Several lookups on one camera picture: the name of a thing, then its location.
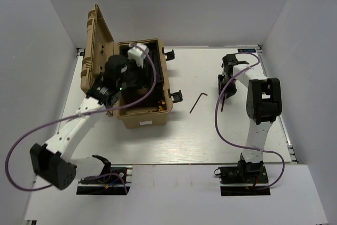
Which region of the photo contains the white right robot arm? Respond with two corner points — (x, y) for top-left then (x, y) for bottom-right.
(218, 53), (282, 182)

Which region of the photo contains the black inner toolbox tray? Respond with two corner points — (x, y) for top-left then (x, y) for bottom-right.
(131, 40), (164, 89)

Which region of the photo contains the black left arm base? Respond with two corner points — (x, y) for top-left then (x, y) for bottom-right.
(76, 155), (132, 195)

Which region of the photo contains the tan plastic toolbox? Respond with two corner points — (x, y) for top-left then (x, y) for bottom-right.
(81, 5), (183, 129)

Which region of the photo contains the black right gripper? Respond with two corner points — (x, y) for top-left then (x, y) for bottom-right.
(218, 73), (237, 98)

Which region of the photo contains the thin brown hex key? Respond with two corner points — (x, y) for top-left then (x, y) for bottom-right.
(189, 93), (208, 114)

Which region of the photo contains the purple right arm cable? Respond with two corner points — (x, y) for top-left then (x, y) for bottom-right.
(214, 52), (285, 190)

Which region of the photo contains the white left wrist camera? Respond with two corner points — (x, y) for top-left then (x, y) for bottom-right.
(127, 43), (149, 68)

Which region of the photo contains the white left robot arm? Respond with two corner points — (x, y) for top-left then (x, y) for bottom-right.
(29, 53), (147, 190)

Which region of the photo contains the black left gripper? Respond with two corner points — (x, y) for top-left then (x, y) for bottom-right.
(117, 53), (160, 91)

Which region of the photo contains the yellow needle-nose pliers front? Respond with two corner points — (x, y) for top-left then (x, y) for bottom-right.
(149, 100), (166, 112)

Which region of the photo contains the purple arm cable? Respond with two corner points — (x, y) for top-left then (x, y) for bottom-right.
(4, 43), (158, 192)
(214, 52), (285, 190)

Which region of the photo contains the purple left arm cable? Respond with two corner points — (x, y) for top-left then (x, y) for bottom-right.
(4, 43), (158, 192)

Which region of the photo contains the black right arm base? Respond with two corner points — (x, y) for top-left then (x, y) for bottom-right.
(214, 160), (271, 197)

